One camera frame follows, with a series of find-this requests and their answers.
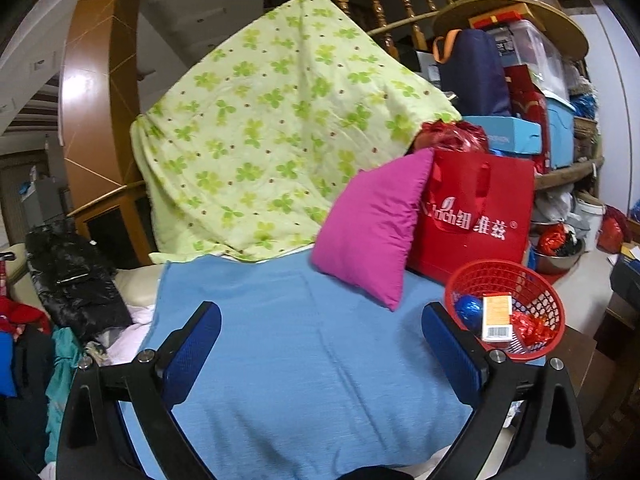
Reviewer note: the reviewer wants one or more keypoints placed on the black puffer jacket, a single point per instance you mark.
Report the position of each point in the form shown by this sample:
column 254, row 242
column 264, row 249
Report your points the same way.
column 73, row 282

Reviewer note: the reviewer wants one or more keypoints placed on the wooden pillar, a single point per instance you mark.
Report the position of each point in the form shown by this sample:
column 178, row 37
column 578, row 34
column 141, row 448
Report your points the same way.
column 98, row 103

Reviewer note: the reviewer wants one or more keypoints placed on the blue storage bin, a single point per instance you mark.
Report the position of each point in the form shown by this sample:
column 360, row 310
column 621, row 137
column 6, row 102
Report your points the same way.
column 561, row 115

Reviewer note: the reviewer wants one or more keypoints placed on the green clover quilt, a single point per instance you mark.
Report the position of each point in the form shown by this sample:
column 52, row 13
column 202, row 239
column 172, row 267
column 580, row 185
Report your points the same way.
column 246, row 153

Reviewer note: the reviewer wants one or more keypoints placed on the teal garment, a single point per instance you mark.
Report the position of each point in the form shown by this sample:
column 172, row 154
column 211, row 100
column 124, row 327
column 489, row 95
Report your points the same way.
column 67, row 354

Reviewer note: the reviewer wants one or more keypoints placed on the red paper gift bag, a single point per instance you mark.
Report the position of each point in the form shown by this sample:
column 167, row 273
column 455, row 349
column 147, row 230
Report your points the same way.
column 475, row 206

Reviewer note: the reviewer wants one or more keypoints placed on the blue plastic bag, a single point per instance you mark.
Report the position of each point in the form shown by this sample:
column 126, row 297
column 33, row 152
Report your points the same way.
column 469, row 309

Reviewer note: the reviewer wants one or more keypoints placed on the red garment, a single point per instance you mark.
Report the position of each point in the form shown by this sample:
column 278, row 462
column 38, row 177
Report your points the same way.
column 14, row 314

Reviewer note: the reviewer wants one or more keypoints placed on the magenta pillow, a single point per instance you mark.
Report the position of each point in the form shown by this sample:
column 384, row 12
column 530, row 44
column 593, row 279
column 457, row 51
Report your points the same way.
column 367, row 235

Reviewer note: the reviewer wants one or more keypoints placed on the red mesh trash basket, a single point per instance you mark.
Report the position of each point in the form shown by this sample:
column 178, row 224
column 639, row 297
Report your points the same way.
column 530, row 292

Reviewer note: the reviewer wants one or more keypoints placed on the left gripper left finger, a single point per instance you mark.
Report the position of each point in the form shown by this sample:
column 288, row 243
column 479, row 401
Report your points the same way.
column 185, row 351

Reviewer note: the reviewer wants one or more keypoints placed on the blue blanket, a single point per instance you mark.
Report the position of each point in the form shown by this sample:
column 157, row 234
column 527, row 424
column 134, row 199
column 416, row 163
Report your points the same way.
column 309, row 378

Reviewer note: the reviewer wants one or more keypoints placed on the steel bowl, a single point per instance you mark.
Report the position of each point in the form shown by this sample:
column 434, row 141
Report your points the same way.
column 553, row 265

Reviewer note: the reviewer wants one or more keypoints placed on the red foil bag behind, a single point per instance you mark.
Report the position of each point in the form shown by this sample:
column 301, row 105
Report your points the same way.
column 458, row 136

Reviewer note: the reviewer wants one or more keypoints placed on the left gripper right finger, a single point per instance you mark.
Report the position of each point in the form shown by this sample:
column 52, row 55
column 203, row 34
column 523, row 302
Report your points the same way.
column 458, row 352

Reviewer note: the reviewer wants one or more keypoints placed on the clear plastic storage box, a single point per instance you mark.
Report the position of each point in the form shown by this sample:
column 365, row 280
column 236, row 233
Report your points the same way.
column 522, row 43

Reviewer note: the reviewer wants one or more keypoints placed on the red gift box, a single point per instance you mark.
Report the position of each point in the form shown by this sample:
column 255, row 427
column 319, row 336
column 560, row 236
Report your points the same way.
column 529, row 103

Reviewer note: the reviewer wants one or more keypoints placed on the white bed sheet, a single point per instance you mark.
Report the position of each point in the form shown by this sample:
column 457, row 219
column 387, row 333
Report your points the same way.
column 122, row 344

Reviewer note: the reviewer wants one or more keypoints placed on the light blue shoe box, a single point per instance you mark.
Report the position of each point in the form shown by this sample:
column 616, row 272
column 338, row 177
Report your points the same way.
column 510, row 134

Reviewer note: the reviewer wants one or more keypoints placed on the red shiny plastic bag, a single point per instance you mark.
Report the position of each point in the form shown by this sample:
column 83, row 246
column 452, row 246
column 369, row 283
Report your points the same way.
column 531, row 332

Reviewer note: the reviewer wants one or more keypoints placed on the navy bag orange handles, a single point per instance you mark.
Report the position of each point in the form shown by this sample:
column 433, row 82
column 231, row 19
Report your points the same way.
column 469, row 65

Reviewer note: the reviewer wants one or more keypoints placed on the orange white medicine box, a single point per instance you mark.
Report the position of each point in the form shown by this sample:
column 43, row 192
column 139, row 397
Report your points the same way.
column 497, row 310

